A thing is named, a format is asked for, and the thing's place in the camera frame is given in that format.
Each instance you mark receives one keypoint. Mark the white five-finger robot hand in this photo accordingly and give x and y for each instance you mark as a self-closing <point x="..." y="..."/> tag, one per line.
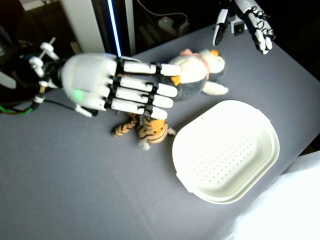
<point x="261" y="32"/>
<point x="87" y="77"/>

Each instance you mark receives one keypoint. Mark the grey and white penguin plush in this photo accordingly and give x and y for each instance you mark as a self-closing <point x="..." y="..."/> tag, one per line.
<point x="192" y="86"/>

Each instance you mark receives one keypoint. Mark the orange striped tiger plush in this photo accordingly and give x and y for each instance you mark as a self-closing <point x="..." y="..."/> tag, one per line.
<point x="152" y="132"/>

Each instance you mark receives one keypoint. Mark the white perforated plastic basket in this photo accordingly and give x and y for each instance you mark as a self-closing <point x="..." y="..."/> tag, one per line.
<point x="220" y="155"/>

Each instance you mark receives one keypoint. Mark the white column with blue light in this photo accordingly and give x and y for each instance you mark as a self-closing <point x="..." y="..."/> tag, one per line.
<point x="87" y="25"/>

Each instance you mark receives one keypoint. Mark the white power adapter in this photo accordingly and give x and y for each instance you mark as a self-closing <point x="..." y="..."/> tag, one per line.
<point x="170" y="25"/>

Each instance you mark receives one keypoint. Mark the grey table cloth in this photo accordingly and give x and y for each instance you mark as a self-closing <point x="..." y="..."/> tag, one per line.
<point x="75" y="187"/>

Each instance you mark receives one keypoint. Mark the large white rounded shell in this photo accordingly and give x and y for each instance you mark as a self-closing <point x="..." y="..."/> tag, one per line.
<point x="287" y="207"/>

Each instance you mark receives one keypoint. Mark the small white camera box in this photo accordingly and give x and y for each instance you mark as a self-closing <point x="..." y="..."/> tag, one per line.
<point x="239" y="28"/>

